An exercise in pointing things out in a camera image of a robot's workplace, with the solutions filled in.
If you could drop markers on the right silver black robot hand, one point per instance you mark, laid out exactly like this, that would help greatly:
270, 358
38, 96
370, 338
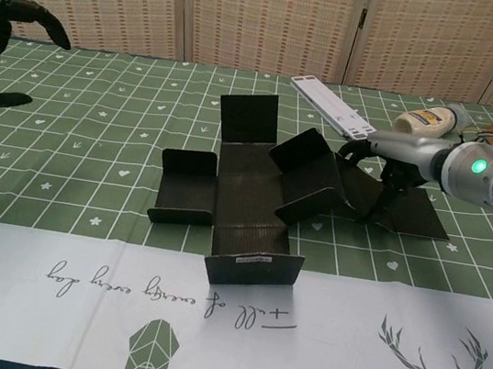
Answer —
409, 151

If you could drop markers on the cream mayonnaise squeeze bottle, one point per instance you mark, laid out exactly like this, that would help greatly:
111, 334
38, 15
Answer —
427, 121

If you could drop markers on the white folding stand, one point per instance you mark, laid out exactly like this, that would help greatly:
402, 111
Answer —
328, 101

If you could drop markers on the green checked deer tablecloth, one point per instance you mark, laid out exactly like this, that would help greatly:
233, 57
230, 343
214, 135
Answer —
77, 261

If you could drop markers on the black cardboard box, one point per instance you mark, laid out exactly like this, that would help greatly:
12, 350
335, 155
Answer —
245, 193

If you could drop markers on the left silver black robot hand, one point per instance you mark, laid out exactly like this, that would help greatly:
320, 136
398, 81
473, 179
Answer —
31, 11

